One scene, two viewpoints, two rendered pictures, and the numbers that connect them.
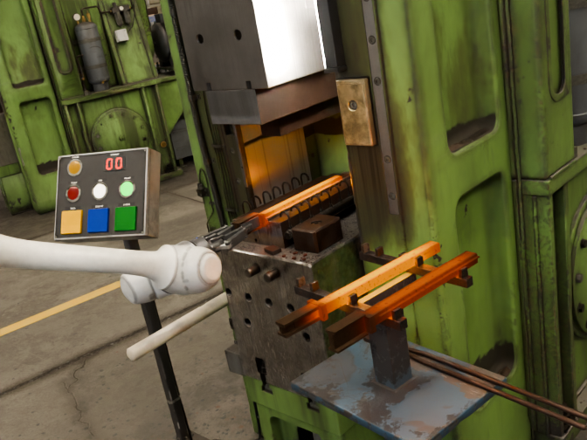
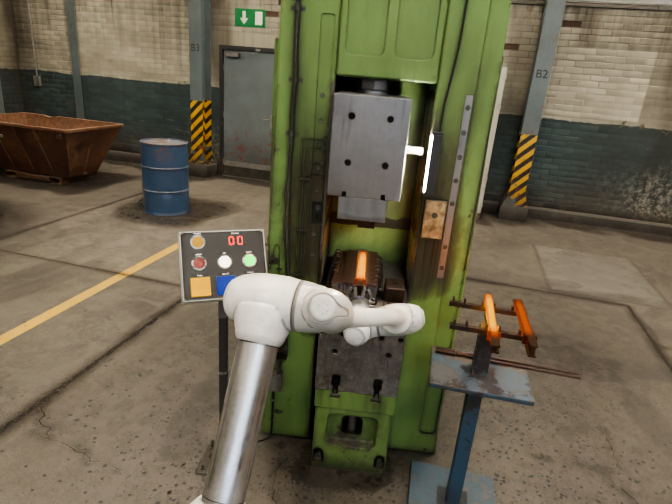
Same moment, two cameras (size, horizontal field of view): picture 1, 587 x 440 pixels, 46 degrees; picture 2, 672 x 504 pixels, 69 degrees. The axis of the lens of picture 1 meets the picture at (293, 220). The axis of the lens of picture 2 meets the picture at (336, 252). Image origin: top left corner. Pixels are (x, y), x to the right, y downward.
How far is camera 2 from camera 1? 1.59 m
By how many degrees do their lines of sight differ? 40
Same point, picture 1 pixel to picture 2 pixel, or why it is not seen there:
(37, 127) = not seen: outside the picture
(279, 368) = (354, 379)
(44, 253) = (362, 315)
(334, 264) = not seen: hidden behind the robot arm
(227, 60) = (369, 180)
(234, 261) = not seen: hidden behind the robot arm
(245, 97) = (377, 204)
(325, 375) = (443, 375)
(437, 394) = (507, 374)
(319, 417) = (379, 406)
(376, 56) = (456, 190)
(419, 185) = (461, 262)
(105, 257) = (389, 315)
